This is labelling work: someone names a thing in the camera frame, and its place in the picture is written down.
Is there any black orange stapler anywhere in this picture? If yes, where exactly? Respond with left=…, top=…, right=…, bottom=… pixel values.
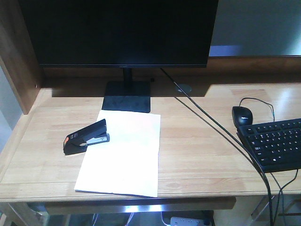
left=63, top=119, right=110, bottom=155

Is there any white paper sheet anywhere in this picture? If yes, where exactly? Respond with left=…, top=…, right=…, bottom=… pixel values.
left=74, top=110, right=161, bottom=197

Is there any black monitor cable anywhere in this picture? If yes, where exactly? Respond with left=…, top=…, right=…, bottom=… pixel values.
left=159, top=67, right=276, bottom=226

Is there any wooden computer desk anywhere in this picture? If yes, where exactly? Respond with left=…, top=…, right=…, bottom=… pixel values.
left=0, top=0, right=301, bottom=226

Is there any thin black mouse cable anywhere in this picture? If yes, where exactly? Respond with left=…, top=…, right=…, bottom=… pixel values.
left=238, top=97, right=276, bottom=122

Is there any white power strip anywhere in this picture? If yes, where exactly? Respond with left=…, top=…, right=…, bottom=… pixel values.
left=170, top=217, right=204, bottom=226

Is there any black monitor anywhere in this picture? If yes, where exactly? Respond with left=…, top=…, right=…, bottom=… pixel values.
left=19, top=0, right=218, bottom=113

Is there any black keyboard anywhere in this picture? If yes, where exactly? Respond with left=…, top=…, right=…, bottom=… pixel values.
left=237, top=118, right=301, bottom=173

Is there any black computer mouse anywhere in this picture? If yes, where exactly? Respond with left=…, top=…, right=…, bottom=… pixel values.
left=232, top=106, right=253, bottom=128

